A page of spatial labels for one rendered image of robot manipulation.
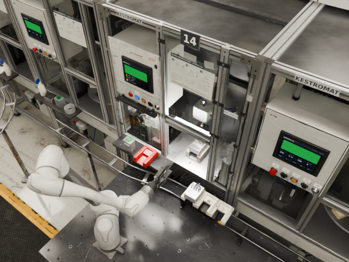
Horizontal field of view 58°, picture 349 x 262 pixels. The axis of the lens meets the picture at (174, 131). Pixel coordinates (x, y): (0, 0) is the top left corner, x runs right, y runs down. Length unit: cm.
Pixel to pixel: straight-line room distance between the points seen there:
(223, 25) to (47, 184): 130
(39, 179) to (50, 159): 14
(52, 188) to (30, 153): 228
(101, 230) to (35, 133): 238
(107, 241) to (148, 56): 123
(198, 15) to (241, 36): 32
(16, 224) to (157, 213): 158
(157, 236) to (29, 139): 241
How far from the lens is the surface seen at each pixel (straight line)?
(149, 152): 251
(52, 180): 186
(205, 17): 194
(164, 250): 237
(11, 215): 363
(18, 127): 450
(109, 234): 219
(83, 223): 255
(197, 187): 231
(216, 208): 230
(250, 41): 174
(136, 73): 208
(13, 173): 398
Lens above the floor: 285
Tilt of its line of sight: 46 degrees down
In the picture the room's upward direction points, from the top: straight up
